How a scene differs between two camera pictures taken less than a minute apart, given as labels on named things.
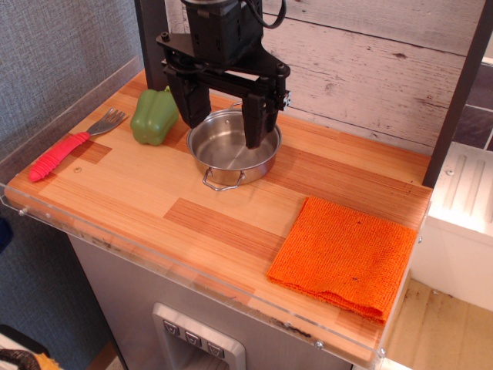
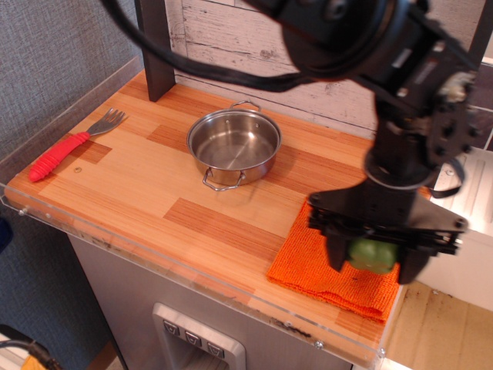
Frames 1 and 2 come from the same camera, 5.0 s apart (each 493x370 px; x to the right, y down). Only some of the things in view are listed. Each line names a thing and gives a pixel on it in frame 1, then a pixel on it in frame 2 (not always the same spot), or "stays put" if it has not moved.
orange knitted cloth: [354, 259] stays put
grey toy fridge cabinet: [162, 321] stays put
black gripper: [225, 43] → [388, 206]
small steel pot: [221, 149] stays put
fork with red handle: [106, 122] stays put
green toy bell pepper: [155, 112] → [372, 255]
